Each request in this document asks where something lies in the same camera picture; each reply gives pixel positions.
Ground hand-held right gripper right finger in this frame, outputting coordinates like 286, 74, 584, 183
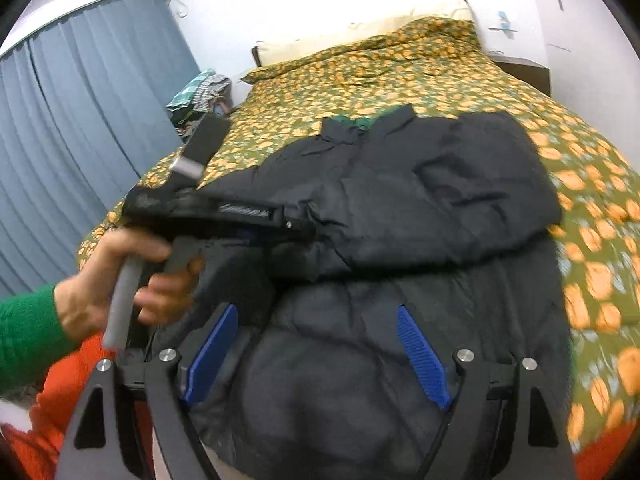
396, 305, 578, 480

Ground small blue wall fixture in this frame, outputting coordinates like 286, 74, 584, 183
491, 10, 519, 40

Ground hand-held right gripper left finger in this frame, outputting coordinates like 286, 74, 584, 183
55, 303, 240, 480

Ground black puffer jacket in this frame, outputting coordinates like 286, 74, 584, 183
144, 106, 574, 480

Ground cream pillow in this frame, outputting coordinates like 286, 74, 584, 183
255, 0, 477, 68

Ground person's left hand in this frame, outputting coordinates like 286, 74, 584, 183
54, 229, 205, 345

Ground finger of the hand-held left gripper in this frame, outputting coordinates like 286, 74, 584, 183
216, 199, 319, 247

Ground person's red clothing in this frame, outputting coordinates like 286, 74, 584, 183
0, 332, 153, 480

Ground person's left forearm green sleeve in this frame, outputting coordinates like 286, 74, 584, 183
0, 284, 82, 402

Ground dark wooden nightstand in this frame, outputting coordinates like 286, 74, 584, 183
492, 55, 552, 97

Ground blue-grey curtain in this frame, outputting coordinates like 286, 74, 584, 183
0, 0, 202, 302

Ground green floral bedspread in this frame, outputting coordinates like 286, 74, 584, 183
75, 15, 640, 463

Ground pile of checked clothes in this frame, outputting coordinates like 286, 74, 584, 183
166, 70, 233, 137

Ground white wardrobe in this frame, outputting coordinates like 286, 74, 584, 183
520, 0, 640, 161

